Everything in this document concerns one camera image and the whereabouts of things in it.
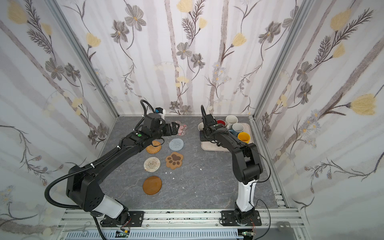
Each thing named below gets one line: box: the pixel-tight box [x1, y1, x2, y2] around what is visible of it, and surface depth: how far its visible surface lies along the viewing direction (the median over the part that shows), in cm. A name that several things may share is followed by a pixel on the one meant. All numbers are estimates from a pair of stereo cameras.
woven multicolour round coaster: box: [143, 156, 161, 173], surface depth 95 cm
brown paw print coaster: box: [165, 151, 184, 170], surface depth 97 cm
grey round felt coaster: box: [168, 138, 185, 151], surface depth 105 cm
